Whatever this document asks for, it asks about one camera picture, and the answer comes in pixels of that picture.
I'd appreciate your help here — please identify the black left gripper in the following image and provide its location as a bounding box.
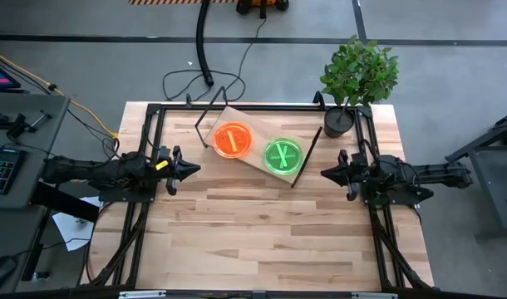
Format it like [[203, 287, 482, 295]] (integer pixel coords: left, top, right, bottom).
[[151, 145, 202, 197]]

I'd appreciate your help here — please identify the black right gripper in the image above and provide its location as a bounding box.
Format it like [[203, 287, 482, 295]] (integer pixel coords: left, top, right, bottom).
[[320, 149, 369, 202]]

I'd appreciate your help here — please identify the wooden shelf with black legs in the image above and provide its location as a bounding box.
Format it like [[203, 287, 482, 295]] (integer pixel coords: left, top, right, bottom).
[[194, 86, 323, 189]]

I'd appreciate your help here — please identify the dark grey plant pot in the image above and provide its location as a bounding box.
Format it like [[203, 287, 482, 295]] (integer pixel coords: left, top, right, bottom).
[[322, 106, 356, 139]]

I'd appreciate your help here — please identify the green leafy plant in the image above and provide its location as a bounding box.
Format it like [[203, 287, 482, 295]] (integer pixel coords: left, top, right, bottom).
[[319, 35, 400, 107]]

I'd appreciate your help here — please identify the white paper sheet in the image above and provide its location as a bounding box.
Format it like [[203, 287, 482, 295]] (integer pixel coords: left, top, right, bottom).
[[52, 197, 101, 252]]

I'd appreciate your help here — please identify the grey side desk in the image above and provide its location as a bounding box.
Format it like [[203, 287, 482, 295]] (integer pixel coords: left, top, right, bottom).
[[0, 93, 71, 208]]

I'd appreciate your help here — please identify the black clamp tool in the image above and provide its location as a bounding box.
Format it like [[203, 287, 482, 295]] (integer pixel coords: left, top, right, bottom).
[[0, 110, 54, 140]]

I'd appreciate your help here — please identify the orange and black wheeled machine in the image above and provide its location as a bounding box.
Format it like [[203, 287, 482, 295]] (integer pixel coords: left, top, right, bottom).
[[235, 0, 290, 20]]

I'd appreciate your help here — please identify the black backlit keyboard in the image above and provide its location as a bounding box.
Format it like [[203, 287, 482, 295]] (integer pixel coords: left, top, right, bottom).
[[0, 145, 27, 195]]

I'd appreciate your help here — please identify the black aluminium table frame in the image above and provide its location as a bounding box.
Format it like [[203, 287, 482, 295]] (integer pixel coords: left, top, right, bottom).
[[76, 91, 436, 292]]

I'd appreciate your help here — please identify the yellow cable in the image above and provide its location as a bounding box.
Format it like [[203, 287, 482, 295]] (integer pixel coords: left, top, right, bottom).
[[0, 47, 118, 140]]

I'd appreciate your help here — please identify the thick black corrugated hose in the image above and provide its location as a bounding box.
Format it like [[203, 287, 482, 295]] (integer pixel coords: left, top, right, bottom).
[[194, 0, 215, 87]]

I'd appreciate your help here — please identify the thin black floor cable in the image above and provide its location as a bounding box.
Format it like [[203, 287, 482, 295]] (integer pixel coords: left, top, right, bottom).
[[161, 18, 268, 103]]

